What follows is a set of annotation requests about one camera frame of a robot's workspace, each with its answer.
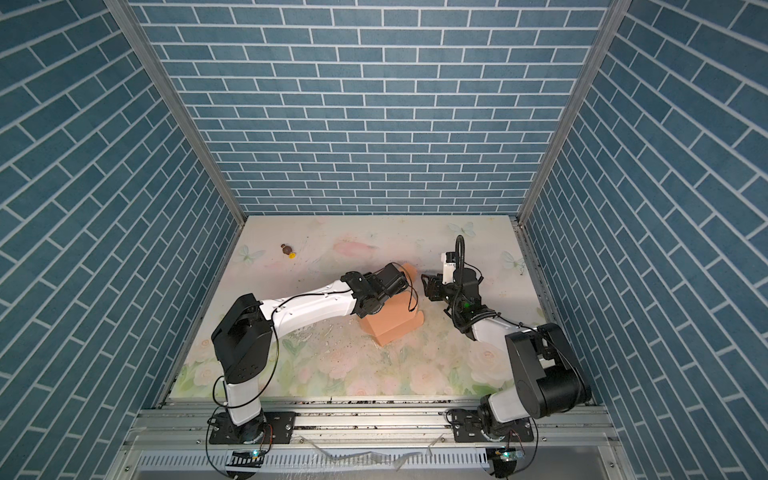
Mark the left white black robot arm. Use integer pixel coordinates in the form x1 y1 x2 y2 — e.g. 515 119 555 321
210 263 412 427

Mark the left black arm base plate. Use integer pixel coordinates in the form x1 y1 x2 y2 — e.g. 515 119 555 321
207 411 297 445

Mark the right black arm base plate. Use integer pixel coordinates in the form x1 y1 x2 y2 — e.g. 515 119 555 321
443 407 534 443

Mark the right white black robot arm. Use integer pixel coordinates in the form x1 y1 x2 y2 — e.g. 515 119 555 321
421 267 592 431

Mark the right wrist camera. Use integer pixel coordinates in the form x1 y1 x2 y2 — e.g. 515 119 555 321
441 251 457 284

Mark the small brown yellow toy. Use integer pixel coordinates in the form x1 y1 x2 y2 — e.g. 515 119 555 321
280 244 297 259

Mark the white slotted cable duct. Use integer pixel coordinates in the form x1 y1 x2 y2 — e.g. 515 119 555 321
136 448 490 473

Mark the orange cardboard paper box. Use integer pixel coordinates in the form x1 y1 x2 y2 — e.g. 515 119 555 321
358 286 424 346

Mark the aluminium mounting rail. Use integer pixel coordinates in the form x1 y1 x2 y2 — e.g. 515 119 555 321
125 397 620 450

